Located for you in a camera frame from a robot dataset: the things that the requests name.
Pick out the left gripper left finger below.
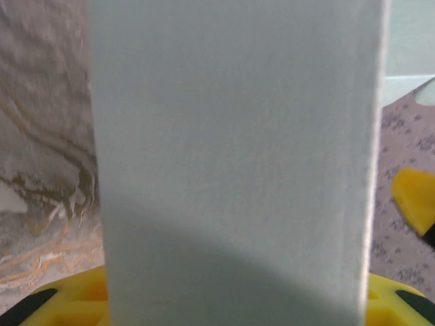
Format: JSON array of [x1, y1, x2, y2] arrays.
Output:
[[0, 266, 109, 326]]

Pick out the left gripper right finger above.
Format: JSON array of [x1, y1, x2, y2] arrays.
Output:
[[365, 273, 435, 326]]

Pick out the light blue paper box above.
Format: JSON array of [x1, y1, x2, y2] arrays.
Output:
[[84, 0, 435, 326]]

